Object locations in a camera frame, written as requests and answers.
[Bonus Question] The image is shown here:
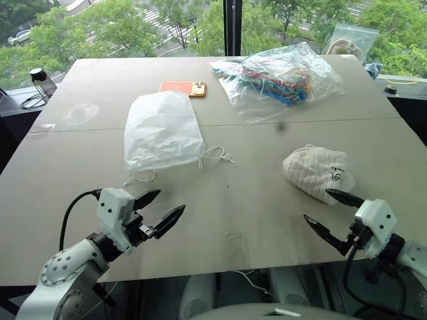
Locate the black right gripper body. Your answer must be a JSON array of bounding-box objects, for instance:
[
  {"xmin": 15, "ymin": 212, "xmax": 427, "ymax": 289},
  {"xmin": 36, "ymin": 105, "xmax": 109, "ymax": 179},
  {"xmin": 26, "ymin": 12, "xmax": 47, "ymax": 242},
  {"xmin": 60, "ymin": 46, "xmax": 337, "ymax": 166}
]
[{"xmin": 345, "ymin": 223, "xmax": 373, "ymax": 251}]

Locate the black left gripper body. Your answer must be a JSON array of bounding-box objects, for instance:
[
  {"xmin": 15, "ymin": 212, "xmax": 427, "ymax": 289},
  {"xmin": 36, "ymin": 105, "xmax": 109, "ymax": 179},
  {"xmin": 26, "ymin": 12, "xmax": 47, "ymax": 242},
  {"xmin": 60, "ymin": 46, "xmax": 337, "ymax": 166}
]
[{"xmin": 125, "ymin": 208, "xmax": 157, "ymax": 249}]

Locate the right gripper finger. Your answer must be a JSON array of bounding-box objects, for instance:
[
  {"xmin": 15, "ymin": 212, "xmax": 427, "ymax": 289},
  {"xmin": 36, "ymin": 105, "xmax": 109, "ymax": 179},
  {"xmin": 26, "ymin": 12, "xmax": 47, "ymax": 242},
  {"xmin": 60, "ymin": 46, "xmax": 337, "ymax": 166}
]
[
  {"xmin": 326, "ymin": 188, "xmax": 366, "ymax": 209},
  {"xmin": 303, "ymin": 215, "xmax": 353, "ymax": 257}
]

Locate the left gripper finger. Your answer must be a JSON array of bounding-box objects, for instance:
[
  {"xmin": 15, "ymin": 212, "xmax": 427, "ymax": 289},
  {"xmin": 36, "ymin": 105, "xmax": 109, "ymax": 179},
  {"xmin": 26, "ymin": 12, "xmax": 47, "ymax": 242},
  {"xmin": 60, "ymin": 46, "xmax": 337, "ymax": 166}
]
[
  {"xmin": 153, "ymin": 204, "xmax": 186, "ymax": 240},
  {"xmin": 135, "ymin": 189, "xmax": 162, "ymax": 211}
]

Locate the clear plastic bag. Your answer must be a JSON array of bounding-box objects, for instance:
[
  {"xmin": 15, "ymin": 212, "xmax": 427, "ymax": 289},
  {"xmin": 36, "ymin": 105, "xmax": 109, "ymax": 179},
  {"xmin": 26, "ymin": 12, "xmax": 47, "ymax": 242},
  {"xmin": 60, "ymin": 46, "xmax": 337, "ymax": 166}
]
[{"xmin": 209, "ymin": 41, "xmax": 345, "ymax": 125}]

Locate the clear zip bag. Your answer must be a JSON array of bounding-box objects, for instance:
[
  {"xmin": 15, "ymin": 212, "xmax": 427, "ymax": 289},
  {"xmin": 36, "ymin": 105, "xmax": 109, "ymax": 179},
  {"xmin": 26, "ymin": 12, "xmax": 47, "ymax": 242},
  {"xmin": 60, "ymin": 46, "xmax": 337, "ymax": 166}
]
[{"xmin": 326, "ymin": 23, "xmax": 380, "ymax": 66}]

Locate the grey rounded robot leg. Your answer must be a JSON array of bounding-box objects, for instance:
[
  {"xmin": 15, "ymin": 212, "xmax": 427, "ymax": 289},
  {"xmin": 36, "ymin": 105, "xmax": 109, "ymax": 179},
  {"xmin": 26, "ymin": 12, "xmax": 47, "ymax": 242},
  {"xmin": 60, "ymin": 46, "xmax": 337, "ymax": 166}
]
[
  {"xmin": 177, "ymin": 275, "xmax": 218, "ymax": 320},
  {"xmin": 269, "ymin": 268, "xmax": 314, "ymax": 305}
]

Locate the grey robot torso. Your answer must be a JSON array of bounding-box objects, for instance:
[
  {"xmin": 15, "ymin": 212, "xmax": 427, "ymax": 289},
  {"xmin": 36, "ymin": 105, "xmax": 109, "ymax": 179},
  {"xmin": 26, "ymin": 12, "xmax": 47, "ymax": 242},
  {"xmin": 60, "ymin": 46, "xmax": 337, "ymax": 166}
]
[{"xmin": 196, "ymin": 302, "xmax": 355, "ymax": 320}]

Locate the orange smartphone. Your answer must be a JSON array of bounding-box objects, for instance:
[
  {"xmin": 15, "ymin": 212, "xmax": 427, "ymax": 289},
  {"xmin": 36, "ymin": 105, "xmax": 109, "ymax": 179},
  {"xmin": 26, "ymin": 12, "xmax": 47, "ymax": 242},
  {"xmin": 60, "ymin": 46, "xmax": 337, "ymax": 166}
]
[{"xmin": 159, "ymin": 80, "xmax": 207, "ymax": 100}]

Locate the colourful bundle in plastic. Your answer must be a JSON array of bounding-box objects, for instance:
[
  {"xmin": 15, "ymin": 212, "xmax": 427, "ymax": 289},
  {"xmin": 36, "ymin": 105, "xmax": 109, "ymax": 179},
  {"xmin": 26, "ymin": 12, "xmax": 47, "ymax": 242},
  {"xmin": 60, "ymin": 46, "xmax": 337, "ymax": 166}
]
[{"xmin": 242, "ymin": 65, "xmax": 315, "ymax": 107}]

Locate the blue cloth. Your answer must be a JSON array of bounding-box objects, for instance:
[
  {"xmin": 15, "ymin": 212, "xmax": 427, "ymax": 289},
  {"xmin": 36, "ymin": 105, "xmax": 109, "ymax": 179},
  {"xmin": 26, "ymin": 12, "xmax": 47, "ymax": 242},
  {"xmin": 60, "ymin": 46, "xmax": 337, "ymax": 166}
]
[{"xmin": 364, "ymin": 61, "xmax": 384, "ymax": 80}]

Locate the black window pillar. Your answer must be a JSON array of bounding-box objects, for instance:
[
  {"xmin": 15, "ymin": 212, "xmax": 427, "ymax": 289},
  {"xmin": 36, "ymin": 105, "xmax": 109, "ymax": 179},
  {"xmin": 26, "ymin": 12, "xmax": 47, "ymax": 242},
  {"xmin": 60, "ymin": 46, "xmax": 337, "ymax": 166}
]
[{"xmin": 222, "ymin": 0, "xmax": 243, "ymax": 57}]

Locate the white car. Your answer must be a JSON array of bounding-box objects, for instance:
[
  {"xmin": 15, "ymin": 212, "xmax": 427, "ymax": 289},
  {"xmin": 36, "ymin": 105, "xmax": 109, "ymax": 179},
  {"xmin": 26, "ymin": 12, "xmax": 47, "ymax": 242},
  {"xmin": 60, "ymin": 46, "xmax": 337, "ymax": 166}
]
[{"xmin": 7, "ymin": 29, "xmax": 32, "ymax": 47}]

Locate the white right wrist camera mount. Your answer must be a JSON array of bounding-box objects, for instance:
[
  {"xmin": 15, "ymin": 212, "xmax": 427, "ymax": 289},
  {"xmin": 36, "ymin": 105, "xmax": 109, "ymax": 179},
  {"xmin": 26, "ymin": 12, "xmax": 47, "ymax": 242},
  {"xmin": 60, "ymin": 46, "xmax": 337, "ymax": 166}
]
[{"xmin": 354, "ymin": 199, "xmax": 398, "ymax": 259}]

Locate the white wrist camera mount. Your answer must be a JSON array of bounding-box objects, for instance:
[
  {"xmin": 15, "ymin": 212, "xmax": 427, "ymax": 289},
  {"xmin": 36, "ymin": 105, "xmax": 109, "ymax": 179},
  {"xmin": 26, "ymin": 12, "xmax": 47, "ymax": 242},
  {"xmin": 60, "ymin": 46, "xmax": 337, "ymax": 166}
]
[
  {"xmin": 354, "ymin": 199, "xmax": 398, "ymax": 259},
  {"xmin": 95, "ymin": 187, "xmax": 144, "ymax": 251}
]

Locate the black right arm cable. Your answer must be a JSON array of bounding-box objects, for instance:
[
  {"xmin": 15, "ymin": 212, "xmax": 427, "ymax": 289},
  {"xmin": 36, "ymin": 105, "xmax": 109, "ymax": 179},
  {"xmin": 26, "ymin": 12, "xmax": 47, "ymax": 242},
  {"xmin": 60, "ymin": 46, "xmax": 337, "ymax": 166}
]
[{"xmin": 343, "ymin": 245, "xmax": 408, "ymax": 320}]

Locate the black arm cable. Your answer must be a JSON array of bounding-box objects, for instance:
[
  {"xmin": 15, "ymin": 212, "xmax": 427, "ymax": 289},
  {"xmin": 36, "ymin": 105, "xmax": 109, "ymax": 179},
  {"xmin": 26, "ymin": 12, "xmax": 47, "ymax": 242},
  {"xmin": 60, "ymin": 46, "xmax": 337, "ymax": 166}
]
[
  {"xmin": 59, "ymin": 188, "xmax": 103, "ymax": 251},
  {"xmin": 343, "ymin": 245, "xmax": 408, "ymax": 320}
]

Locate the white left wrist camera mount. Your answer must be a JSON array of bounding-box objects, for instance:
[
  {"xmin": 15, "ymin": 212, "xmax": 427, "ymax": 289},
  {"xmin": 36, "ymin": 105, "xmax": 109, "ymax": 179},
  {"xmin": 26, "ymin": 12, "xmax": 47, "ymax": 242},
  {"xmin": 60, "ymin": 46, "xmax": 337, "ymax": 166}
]
[{"xmin": 95, "ymin": 187, "xmax": 144, "ymax": 251}]

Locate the white drawstring bag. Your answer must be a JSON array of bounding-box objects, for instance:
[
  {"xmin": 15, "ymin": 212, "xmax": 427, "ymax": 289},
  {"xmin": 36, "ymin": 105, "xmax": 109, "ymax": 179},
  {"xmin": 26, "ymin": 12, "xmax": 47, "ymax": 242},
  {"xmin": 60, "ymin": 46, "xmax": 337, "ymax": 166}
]
[{"xmin": 123, "ymin": 91, "xmax": 235, "ymax": 186}]

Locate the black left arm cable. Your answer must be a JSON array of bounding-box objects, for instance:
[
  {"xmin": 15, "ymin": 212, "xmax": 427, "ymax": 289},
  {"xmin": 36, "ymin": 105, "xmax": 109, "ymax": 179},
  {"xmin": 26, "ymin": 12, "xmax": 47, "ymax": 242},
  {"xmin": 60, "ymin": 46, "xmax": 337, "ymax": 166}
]
[{"xmin": 59, "ymin": 188, "xmax": 103, "ymax": 251}]

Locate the thin white cable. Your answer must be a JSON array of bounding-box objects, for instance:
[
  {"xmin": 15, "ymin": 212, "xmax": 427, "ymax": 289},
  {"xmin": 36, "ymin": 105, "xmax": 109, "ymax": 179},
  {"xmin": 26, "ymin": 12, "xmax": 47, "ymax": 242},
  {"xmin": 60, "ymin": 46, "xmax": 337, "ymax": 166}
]
[{"xmin": 233, "ymin": 270, "xmax": 278, "ymax": 301}]

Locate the black wire device stand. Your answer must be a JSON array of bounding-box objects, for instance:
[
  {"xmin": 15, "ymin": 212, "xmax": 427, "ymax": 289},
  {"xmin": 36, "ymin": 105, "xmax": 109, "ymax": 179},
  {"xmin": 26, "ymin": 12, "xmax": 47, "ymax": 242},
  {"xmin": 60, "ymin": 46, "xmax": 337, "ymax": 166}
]
[{"xmin": 19, "ymin": 67, "xmax": 58, "ymax": 110}]

